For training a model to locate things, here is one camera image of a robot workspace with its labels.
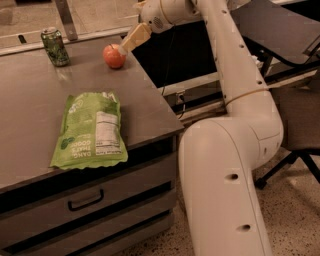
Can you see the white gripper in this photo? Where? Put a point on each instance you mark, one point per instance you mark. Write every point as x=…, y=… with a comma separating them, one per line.
x=152, y=17

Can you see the red apple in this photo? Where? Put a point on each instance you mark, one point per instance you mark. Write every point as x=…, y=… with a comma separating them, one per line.
x=112, y=57

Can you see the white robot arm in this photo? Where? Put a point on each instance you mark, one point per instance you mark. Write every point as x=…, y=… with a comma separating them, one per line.
x=218, y=155

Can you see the green rice chip bag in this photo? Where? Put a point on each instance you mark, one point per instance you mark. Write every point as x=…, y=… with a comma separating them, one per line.
x=90, y=133

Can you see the green soda can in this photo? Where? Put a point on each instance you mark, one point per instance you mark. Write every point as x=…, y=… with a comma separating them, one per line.
x=54, y=47

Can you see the black laptop stand table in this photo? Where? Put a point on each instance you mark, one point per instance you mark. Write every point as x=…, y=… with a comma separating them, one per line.
x=278, y=32

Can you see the dark office chair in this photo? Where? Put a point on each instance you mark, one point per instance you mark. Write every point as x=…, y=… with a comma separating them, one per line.
x=299, y=108

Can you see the grey drawer cabinet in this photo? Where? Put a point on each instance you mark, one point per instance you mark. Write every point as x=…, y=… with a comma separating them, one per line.
x=139, y=194

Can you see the black drawer handle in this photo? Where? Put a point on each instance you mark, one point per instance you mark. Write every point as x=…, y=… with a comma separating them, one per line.
x=74, y=206

